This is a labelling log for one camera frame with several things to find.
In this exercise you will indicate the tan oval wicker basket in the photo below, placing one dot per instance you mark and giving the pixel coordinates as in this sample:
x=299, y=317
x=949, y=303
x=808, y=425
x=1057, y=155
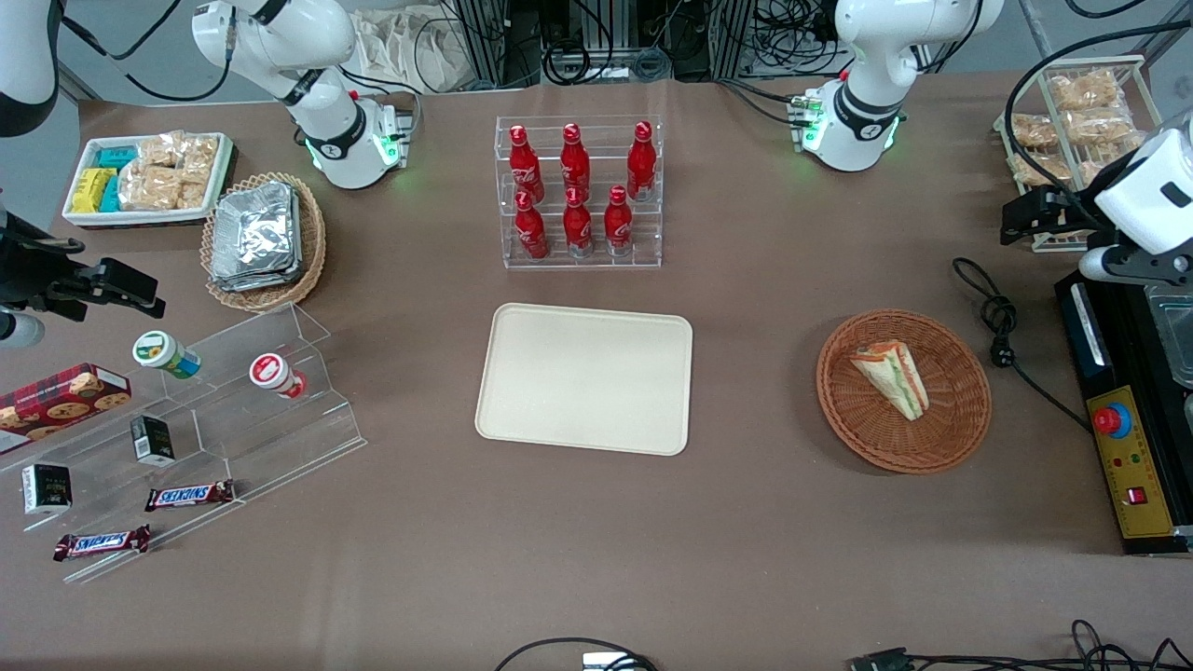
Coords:
x=312, y=247

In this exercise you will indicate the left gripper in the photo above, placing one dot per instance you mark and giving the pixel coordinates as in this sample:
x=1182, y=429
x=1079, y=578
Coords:
x=1062, y=211

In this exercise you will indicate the white rectangular snack tray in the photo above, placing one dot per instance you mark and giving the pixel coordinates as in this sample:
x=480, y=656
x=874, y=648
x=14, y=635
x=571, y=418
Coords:
x=140, y=218

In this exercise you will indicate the green-lid white cup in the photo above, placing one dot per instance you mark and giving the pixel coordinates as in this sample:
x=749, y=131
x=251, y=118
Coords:
x=160, y=352

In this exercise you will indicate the red cola bottle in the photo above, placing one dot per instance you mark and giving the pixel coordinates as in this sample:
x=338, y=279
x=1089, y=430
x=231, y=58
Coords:
x=578, y=228
x=530, y=233
x=640, y=168
x=575, y=166
x=617, y=226
x=525, y=168

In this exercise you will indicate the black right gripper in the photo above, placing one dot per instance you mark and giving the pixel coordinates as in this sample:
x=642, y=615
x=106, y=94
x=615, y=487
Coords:
x=35, y=272

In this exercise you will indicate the small white adapter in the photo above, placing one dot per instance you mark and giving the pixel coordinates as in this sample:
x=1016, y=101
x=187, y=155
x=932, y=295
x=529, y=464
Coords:
x=606, y=663

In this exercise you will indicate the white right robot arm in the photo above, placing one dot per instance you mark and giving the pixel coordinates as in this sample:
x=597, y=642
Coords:
x=326, y=140

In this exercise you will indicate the clear acrylic bottle rack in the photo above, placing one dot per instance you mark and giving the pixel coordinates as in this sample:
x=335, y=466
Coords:
x=596, y=261

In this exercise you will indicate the stack of foil containers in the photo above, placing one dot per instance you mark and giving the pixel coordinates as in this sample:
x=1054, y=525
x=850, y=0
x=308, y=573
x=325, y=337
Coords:
x=256, y=238

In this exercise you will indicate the triangle sandwich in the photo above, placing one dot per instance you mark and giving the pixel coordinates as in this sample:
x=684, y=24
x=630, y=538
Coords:
x=893, y=377

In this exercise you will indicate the clear-wrapped rice cracker pack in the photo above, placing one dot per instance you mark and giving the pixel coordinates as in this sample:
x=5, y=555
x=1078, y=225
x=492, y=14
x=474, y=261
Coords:
x=160, y=149
x=193, y=194
x=200, y=157
x=149, y=188

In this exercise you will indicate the black control box yellow panel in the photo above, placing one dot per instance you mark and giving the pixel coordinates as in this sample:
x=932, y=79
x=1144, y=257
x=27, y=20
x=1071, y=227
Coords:
x=1132, y=485

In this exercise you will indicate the red tartan cookie box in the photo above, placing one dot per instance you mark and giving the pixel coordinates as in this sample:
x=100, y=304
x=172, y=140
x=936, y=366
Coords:
x=56, y=401

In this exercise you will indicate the yellow snack pack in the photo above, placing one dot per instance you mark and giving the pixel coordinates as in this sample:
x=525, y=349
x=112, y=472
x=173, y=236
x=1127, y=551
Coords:
x=90, y=190

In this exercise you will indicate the red-lid white cup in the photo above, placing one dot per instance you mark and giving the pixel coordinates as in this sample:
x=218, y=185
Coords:
x=272, y=373

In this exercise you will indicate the red emergency stop button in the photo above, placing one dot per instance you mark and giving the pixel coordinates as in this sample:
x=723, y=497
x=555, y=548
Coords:
x=1109, y=420

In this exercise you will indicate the teal snack pack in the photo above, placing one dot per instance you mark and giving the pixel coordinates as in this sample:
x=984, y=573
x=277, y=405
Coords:
x=116, y=157
x=112, y=196

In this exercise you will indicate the clear plastic container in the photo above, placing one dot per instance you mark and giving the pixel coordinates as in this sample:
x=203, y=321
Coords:
x=1174, y=335

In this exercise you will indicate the white cloth bag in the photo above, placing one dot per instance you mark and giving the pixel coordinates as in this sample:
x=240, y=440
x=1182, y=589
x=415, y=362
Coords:
x=401, y=47

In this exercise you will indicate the Snickers chocolate bar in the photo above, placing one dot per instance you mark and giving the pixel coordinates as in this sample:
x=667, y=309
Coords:
x=189, y=496
x=101, y=542

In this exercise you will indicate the brown round wicker basket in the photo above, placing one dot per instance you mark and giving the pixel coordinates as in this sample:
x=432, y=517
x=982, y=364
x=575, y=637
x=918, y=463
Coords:
x=867, y=424

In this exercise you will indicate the beige plastic tray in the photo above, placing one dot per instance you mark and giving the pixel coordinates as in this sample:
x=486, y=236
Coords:
x=582, y=377

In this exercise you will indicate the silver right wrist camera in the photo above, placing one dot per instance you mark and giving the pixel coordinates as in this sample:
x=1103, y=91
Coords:
x=19, y=329

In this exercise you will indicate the small black box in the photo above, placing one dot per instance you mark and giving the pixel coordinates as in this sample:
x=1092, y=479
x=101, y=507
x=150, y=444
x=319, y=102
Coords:
x=152, y=440
x=47, y=489

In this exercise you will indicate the clear acrylic stepped shelf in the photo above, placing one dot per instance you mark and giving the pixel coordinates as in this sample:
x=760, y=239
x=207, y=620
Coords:
x=270, y=438

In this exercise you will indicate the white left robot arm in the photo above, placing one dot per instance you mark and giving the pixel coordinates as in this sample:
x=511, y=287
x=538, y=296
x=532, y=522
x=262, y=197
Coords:
x=867, y=93

